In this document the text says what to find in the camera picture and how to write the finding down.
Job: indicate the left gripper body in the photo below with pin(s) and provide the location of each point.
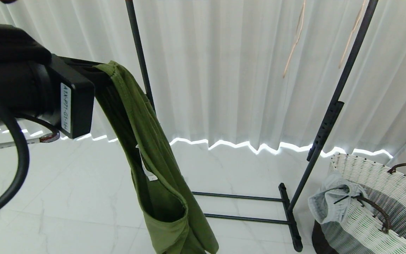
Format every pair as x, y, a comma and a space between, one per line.
79, 106

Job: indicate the green long-sleeved shirt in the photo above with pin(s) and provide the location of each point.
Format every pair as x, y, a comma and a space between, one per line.
160, 158

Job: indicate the pink clothes hanger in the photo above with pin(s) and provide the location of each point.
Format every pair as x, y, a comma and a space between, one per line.
296, 39
351, 33

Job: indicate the black clothes rack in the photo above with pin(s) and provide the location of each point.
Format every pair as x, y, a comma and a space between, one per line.
324, 127

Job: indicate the white laundry basket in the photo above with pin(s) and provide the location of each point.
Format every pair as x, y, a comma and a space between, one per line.
361, 176

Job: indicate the white curtain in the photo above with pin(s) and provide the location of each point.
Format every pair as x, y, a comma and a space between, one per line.
224, 70

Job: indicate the pale grey shorts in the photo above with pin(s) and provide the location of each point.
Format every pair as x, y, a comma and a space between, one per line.
330, 208

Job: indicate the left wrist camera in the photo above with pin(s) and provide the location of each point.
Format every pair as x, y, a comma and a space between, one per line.
5, 42

